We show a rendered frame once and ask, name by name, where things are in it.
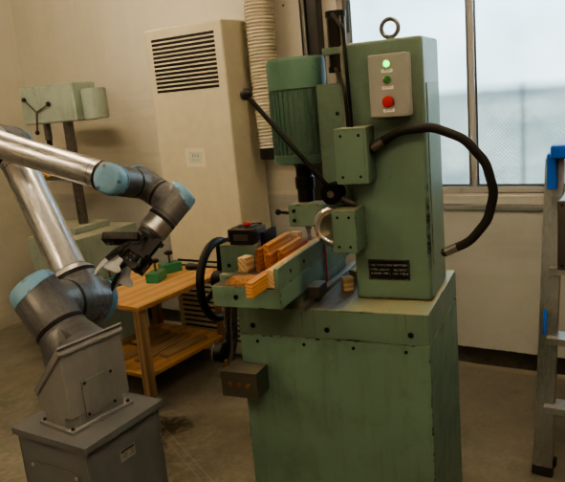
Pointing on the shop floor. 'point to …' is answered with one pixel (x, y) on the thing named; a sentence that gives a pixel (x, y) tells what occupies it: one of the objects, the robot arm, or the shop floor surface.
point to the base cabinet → (357, 409)
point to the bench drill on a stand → (92, 98)
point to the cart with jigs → (171, 275)
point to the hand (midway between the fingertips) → (100, 282)
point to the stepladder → (554, 174)
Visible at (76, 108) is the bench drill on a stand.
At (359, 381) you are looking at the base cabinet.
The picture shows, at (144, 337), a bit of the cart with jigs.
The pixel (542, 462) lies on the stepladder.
